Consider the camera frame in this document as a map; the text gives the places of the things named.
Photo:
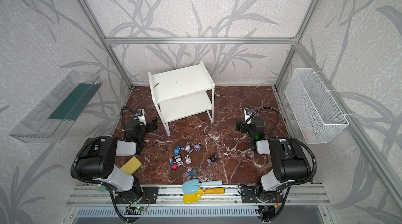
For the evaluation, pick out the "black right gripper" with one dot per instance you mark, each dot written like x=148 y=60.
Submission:
x=244 y=126

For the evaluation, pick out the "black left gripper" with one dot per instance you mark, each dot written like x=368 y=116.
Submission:
x=150 y=125

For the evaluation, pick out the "black-headed purple figurine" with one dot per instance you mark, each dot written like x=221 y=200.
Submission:
x=212 y=159

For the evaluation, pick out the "black eared purple figurine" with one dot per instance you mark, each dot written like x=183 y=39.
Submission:
x=197 y=147

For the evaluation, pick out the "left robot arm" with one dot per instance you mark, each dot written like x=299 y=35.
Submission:
x=95 y=161

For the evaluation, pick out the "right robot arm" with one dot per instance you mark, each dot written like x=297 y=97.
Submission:
x=291 y=161

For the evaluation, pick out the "white two-tier metal shelf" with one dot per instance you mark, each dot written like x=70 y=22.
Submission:
x=181 y=93

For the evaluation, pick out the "yellow sponge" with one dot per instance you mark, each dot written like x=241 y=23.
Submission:
x=131 y=166

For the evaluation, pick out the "brown plastic toy rake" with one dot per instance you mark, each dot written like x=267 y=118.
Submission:
x=264 y=168

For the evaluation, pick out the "blue-capped small figurine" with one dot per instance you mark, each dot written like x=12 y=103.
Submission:
x=177 y=150

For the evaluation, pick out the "pink item in basket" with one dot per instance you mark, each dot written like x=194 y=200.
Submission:
x=309 y=134

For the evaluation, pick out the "purple pale lying figurine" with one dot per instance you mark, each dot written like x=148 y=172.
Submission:
x=187 y=148

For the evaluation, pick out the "pink white small figurine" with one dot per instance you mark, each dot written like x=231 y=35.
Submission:
x=188 y=159

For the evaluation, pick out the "pale green plastic object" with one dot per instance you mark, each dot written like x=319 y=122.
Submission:
x=101 y=188

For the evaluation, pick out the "grey blue small figurine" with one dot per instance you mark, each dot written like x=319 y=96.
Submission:
x=194 y=172

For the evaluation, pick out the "green circuit board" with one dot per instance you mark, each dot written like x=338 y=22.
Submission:
x=135 y=210

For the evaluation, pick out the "light blue toy shovel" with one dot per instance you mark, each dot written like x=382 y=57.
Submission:
x=193 y=186

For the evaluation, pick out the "yellow toy shovel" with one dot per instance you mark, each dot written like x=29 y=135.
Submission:
x=201 y=192

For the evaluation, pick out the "white wire mesh basket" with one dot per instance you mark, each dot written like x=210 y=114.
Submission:
x=314 y=106

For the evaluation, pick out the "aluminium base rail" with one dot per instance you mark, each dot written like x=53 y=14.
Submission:
x=172 y=195

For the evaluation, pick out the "clear plastic wall tray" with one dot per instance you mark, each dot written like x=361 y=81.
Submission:
x=53 y=117

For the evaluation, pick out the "aluminium cage frame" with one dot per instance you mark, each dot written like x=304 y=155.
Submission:
x=379 y=164

